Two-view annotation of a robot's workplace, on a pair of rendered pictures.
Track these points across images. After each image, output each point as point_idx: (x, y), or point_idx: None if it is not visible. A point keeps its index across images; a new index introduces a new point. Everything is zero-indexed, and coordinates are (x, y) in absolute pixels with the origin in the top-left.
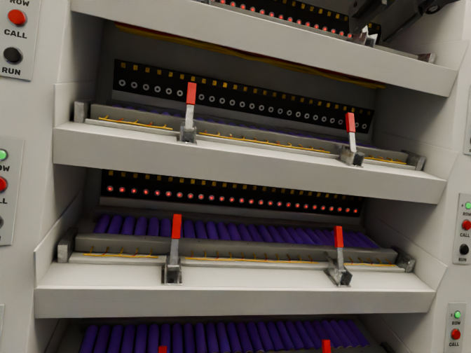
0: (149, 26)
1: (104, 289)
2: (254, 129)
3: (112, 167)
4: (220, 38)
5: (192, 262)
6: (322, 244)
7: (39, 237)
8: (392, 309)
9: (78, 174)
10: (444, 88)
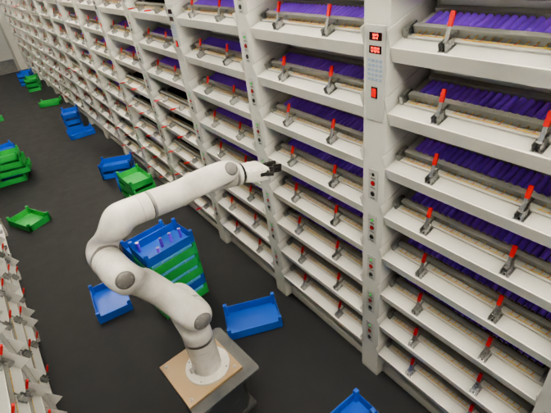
0: (278, 131)
1: (281, 197)
2: (316, 160)
3: None
4: (291, 136)
5: (303, 197)
6: (348, 209)
7: (270, 180)
8: (350, 242)
9: None
10: (362, 165)
